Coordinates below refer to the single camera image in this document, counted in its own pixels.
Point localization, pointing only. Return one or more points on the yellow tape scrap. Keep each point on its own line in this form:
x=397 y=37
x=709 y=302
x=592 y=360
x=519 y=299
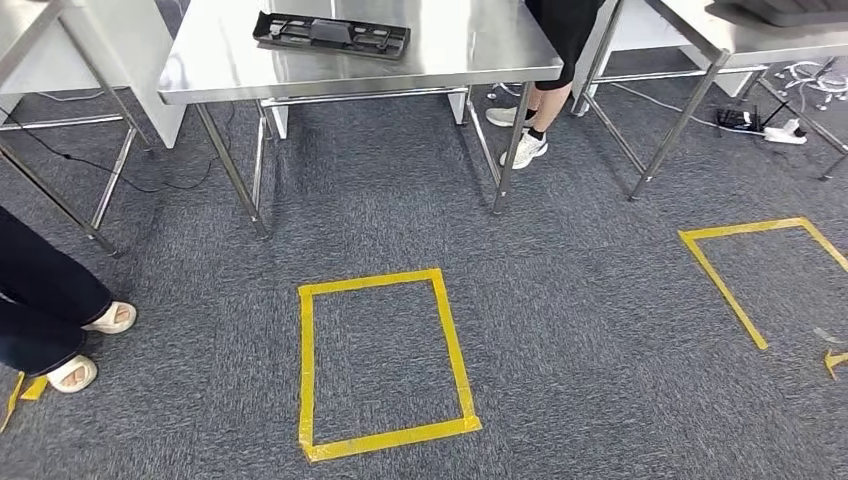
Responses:
x=33 y=389

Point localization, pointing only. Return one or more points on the steel table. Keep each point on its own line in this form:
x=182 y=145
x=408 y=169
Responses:
x=762 y=40
x=20 y=26

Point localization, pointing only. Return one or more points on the black plastic mounting plate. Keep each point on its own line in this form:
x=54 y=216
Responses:
x=331 y=33

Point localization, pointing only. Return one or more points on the yellow floor tape square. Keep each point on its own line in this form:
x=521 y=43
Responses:
x=391 y=437

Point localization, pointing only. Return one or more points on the person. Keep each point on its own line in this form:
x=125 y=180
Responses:
x=40 y=291
x=563 y=33

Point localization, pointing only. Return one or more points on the dark grey tray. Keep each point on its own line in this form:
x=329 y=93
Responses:
x=782 y=12

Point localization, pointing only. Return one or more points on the steel workbench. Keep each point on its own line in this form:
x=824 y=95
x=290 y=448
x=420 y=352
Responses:
x=464 y=40

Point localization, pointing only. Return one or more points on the white partition panel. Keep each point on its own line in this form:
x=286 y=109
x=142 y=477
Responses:
x=636 y=26
x=132 y=40

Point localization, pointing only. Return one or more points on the straight yellow tape line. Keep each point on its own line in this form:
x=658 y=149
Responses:
x=722 y=291
x=742 y=228

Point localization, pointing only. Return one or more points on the loose yellow tape strip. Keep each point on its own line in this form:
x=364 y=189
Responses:
x=828 y=245

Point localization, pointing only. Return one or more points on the white power strip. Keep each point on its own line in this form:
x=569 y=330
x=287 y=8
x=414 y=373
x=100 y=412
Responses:
x=785 y=134

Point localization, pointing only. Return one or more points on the clear tape scrap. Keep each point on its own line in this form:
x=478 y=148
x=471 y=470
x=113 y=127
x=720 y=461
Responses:
x=828 y=336

